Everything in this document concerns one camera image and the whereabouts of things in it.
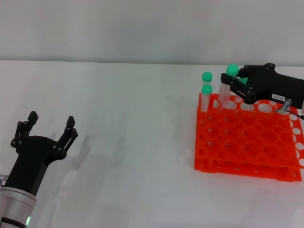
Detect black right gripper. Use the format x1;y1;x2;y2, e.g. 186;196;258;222
220;62;304;109

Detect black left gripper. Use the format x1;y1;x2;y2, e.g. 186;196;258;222
3;111;79;198

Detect orange test tube rack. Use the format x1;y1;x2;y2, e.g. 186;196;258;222
193;92;304;182

